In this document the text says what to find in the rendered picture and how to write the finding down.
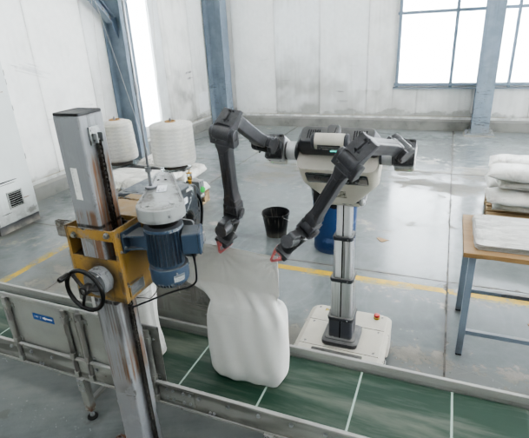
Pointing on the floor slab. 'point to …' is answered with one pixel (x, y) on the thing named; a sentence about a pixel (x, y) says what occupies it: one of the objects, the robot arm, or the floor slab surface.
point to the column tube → (135, 396)
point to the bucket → (275, 221)
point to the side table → (491, 290)
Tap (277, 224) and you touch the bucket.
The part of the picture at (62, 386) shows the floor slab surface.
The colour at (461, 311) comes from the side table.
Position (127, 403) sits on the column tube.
